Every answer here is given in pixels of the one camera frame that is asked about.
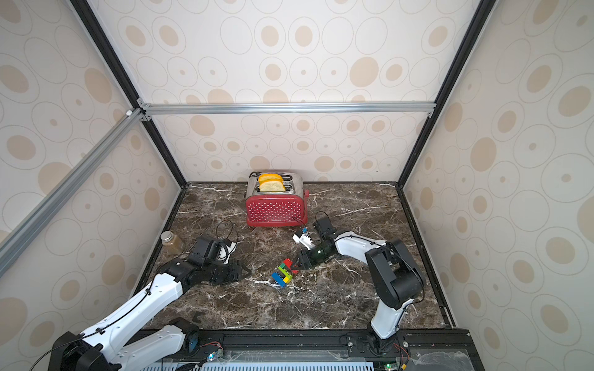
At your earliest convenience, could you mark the red lego brick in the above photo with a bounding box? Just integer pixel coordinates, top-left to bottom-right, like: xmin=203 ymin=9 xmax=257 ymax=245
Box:
xmin=283 ymin=258 xmax=299 ymax=275

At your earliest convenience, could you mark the lime green lego brick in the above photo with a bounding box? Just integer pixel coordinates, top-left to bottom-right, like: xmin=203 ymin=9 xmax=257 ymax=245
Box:
xmin=278 ymin=267 xmax=293 ymax=284

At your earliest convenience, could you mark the blue lego brick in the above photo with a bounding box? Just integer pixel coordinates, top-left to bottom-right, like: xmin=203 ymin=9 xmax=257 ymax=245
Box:
xmin=271 ymin=272 xmax=286 ymax=288

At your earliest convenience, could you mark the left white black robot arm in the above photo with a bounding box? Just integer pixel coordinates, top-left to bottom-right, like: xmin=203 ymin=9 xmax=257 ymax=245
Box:
xmin=48 ymin=237 xmax=249 ymax=370

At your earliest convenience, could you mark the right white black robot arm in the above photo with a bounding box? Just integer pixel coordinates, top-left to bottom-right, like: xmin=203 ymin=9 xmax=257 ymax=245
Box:
xmin=292 ymin=217 xmax=425 ymax=340

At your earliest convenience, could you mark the small brown liquid bottle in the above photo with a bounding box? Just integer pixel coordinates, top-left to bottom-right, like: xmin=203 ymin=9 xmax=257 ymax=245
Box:
xmin=160 ymin=230 xmax=184 ymax=255

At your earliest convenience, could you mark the red polka dot toaster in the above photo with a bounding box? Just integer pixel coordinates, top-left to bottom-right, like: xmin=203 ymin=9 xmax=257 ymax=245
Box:
xmin=245 ymin=171 xmax=309 ymax=227

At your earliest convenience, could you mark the front yellow toast slice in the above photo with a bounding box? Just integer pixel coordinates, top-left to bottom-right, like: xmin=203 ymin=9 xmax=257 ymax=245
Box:
xmin=259 ymin=179 xmax=286 ymax=193

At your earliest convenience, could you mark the yellow toast slice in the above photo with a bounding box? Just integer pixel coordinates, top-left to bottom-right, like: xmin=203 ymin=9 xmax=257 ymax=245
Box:
xmin=259 ymin=179 xmax=286 ymax=193
xmin=258 ymin=173 xmax=283 ymax=183

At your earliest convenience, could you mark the back yellow toast slice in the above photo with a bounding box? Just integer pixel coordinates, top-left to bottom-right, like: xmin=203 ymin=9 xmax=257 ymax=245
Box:
xmin=258 ymin=173 xmax=283 ymax=183

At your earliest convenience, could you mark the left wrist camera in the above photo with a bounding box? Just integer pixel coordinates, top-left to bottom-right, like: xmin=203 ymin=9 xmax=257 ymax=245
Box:
xmin=217 ymin=242 xmax=237 ymax=264

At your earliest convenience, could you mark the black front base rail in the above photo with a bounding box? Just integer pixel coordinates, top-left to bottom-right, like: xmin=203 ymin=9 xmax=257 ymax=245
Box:
xmin=115 ymin=328 xmax=486 ymax=371

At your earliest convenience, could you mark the diagonal aluminium left rail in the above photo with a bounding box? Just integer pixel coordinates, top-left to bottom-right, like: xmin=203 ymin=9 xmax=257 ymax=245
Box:
xmin=1 ymin=108 xmax=143 ymax=275

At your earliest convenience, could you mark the horizontal aluminium back rail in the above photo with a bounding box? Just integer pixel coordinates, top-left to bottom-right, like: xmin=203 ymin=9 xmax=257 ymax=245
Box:
xmin=139 ymin=100 xmax=436 ymax=117

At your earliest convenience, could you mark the left black corner post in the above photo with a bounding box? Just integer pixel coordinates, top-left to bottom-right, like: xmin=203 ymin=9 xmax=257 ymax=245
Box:
xmin=70 ymin=0 xmax=188 ymax=189

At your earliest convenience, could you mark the black corner post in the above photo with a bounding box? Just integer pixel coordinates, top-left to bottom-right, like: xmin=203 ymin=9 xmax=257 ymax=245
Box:
xmin=397 ymin=0 xmax=496 ymax=190
xmin=70 ymin=0 xmax=188 ymax=189

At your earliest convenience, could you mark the right black corner post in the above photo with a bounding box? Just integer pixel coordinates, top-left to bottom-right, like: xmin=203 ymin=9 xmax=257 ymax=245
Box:
xmin=397 ymin=0 xmax=496 ymax=190

